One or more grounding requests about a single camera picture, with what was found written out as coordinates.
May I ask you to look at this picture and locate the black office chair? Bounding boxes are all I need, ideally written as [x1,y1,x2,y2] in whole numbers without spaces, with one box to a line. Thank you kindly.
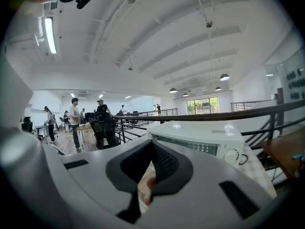
[20,116,34,135]
[90,112,120,150]

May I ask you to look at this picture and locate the white ceiling air conditioner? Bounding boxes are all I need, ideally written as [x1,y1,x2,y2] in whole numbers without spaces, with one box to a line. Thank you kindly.
[43,0,59,12]

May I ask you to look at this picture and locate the wooden desk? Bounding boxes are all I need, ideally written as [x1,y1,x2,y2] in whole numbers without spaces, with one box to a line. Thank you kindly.
[76,124,96,150]

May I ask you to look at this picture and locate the glass wall panel black print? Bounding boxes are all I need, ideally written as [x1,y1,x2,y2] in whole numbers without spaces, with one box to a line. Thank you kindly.
[276,48,305,104]

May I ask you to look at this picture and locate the black cable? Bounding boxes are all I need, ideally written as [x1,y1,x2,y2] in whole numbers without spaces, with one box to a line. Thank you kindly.
[237,153,249,166]

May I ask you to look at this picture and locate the black stair railing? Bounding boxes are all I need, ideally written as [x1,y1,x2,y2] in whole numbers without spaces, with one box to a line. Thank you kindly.
[230,99,278,112]

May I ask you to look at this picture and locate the wooden side table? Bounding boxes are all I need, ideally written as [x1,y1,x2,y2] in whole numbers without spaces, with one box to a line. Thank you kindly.
[259,127,305,181]

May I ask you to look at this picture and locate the glass oven door white frame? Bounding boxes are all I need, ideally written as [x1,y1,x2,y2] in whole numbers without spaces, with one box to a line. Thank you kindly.
[151,133,219,157]

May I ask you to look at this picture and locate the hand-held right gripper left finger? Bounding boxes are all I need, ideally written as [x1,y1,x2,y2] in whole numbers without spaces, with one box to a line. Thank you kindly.
[42,139,153,229]

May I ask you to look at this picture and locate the ceiling tube light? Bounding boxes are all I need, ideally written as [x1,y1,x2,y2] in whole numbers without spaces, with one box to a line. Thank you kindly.
[44,17,58,55]

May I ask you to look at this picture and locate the person's right hand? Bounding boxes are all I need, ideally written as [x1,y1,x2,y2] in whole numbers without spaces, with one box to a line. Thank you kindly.
[144,177,157,206]

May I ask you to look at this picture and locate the curved black metal railing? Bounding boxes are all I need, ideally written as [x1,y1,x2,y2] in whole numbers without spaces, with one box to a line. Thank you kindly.
[112,98,305,174]

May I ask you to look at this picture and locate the glass window wall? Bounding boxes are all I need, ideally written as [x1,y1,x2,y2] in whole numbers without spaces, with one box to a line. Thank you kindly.
[186,96,220,115]

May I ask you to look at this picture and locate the straight black mezzanine railing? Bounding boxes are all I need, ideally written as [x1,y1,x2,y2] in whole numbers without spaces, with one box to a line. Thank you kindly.
[127,108,178,120]

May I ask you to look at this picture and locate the white oven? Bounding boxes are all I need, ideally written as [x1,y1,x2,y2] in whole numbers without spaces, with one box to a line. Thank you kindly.
[146,120,245,169]

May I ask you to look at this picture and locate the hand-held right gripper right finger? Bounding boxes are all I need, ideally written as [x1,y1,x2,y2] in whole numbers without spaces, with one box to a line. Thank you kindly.
[140,139,273,229]

